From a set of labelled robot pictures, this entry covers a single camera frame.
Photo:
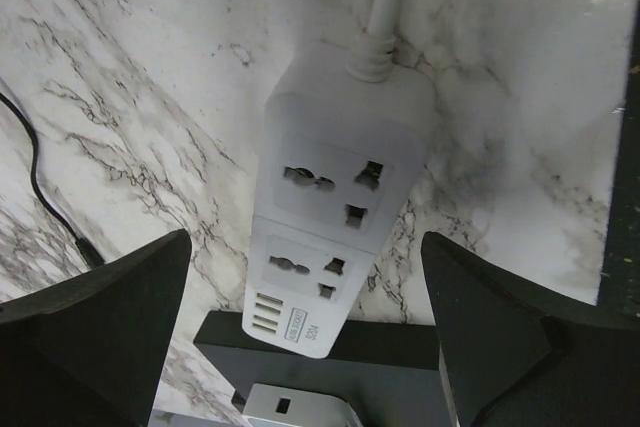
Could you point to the black mat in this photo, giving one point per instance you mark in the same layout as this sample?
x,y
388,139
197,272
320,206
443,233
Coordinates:
x,y
389,373

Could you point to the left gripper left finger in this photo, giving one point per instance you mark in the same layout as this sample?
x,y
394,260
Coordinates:
x,y
89,351

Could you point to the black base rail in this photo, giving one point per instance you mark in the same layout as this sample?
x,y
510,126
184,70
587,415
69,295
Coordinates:
x,y
619,287

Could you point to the white power strip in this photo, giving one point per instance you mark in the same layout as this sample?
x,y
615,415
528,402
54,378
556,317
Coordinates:
x,y
345,139

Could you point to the grey plastic box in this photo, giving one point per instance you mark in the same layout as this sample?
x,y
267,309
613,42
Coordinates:
x,y
320,402

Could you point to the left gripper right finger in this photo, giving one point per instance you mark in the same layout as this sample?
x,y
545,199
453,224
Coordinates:
x,y
515,353

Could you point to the black power adapter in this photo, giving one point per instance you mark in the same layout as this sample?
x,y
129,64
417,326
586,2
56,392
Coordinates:
x,y
88,252

